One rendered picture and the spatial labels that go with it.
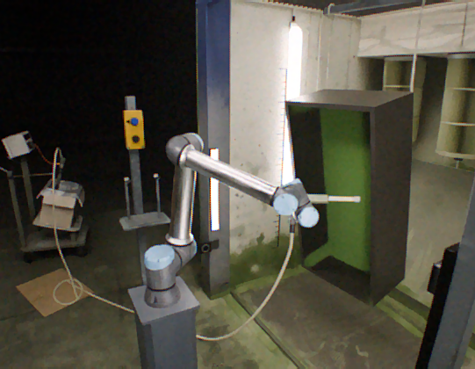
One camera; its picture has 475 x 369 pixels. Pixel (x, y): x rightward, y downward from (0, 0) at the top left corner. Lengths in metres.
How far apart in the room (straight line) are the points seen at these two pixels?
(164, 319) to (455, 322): 1.34
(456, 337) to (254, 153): 2.06
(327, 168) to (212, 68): 1.05
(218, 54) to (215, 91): 0.25
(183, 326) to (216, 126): 1.33
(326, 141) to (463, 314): 1.74
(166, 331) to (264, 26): 2.07
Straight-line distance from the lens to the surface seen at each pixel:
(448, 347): 0.82
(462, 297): 0.76
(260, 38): 2.58
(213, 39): 2.39
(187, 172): 1.66
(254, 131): 2.56
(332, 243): 2.71
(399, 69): 3.04
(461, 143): 2.78
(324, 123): 2.30
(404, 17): 3.00
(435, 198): 3.16
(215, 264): 2.75
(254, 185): 1.38
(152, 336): 1.83
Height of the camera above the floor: 1.72
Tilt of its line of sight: 17 degrees down
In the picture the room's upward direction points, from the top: 1 degrees clockwise
